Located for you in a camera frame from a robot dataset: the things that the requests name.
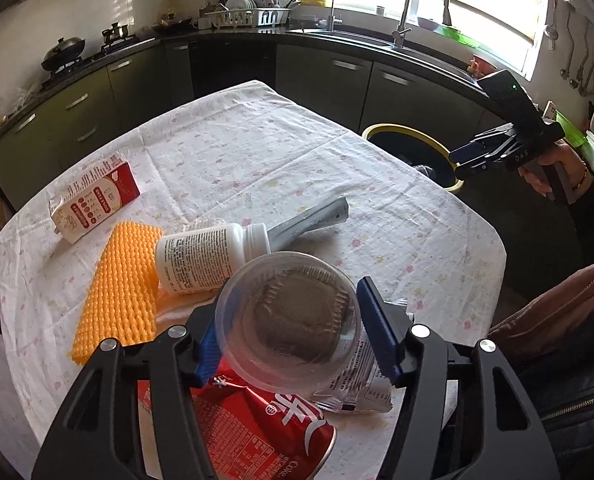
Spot small steel pot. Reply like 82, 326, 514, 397
101, 22, 130, 43

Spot orange foam fruit net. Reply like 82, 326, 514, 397
71, 221, 165, 365

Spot white dish rack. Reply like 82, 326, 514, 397
204, 7, 292, 29

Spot clear plastic cup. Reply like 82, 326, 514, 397
214, 252, 365, 396

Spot black gas stove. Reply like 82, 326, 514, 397
42, 35, 143, 81

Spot clear plastic bag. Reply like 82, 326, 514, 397
0, 85, 38, 131

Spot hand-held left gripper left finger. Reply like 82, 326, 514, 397
31, 305, 228, 480

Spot green base cabinets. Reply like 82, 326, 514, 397
0, 35, 498, 211

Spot person's right hand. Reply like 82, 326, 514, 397
519, 142, 590, 198

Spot person's brown jacket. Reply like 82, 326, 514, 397
487, 255, 594, 361

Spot red soda can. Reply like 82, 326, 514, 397
137, 360, 338, 480

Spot red and white carton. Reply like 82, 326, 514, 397
48, 154, 142, 245

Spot black zippered garment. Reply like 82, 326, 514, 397
442, 345, 594, 480

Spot silver printed wrapper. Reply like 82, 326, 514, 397
312, 297, 417, 414

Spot red cup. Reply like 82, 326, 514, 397
469, 54, 498, 77

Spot hanging kitchen utensils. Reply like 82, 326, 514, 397
544, 0, 594, 97

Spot black countertop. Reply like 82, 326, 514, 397
0, 22, 594, 161

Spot tall steel kitchen faucet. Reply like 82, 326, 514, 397
391, 0, 452, 50

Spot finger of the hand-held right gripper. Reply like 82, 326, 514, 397
449, 142, 515, 179
469, 123, 518, 150

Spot green cutting board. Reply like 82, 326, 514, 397
439, 25, 478, 46

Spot grey blue toothpaste tube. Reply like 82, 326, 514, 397
266, 196, 349, 251

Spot yellow-rimmed trash bin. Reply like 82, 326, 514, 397
361, 123, 465, 196

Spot black wok with lid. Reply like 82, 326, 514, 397
41, 36, 85, 72

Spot steel kitchen sink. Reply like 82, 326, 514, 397
297, 27, 472, 76

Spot white pill bottle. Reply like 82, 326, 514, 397
155, 223, 271, 297

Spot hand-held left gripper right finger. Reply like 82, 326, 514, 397
355, 276, 560, 480

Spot small steel faucet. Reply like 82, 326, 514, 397
307, 0, 337, 32

